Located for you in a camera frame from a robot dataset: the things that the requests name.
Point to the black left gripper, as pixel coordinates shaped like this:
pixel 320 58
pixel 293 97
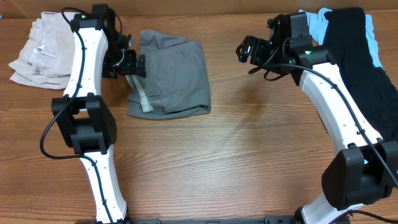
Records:
pixel 130 66

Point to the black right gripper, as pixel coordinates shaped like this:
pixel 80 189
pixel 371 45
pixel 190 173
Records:
pixel 258 46

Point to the grey shorts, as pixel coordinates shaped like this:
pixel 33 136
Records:
pixel 176 83

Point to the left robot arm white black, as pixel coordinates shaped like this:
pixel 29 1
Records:
pixel 85 122

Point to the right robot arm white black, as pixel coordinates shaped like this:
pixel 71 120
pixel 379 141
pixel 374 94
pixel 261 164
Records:
pixel 364 169

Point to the light blue garment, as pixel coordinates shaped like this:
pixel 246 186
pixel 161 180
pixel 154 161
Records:
pixel 317 28

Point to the folded beige shorts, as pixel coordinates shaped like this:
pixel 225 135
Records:
pixel 46 59

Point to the black garment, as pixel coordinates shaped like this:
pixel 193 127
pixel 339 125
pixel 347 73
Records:
pixel 357 68

